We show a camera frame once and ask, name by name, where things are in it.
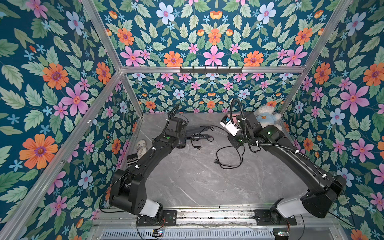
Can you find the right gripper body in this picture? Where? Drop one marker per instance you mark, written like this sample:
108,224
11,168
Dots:
235,141

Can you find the dark grey hair dryer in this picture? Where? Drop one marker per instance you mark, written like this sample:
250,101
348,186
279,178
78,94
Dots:
194,134

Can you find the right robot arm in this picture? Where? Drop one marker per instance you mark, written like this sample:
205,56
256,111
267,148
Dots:
322,188

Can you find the black hook rail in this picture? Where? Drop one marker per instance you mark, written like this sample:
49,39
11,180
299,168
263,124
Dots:
210,70

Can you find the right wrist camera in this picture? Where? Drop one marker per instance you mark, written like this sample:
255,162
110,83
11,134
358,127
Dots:
232,128

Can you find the small green circuit board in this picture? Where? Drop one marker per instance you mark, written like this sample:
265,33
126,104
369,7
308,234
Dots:
158,233

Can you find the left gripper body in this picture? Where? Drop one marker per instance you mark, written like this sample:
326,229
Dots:
180,127

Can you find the white slotted vent strip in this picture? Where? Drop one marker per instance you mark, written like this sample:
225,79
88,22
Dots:
189,234

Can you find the black white striped sock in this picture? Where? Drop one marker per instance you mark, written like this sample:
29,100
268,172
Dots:
132,160

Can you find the white teddy bear blue shirt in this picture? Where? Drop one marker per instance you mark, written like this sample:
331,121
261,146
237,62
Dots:
266,116

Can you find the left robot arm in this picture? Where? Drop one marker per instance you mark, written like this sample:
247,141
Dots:
128,190

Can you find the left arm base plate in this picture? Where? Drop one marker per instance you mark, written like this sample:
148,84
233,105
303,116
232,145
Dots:
164,218

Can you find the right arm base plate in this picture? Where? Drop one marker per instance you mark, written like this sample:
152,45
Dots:
272,218

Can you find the rolled beige cloth bundle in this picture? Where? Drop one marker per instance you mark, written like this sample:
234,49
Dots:
142,148

